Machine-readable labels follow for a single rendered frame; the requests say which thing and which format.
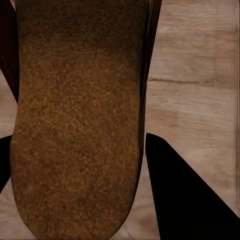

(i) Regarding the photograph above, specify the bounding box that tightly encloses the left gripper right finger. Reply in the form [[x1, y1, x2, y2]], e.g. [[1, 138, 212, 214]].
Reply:
[[145, 133, 240, 240]]

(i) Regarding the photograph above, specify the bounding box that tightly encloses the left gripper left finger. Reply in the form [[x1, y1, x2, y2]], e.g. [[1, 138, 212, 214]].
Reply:
[[0, 135, 12, 193]]

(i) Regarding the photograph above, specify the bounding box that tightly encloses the sandal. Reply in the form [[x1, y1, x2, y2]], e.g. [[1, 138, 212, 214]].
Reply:
[[0, 0, 162, 240]]

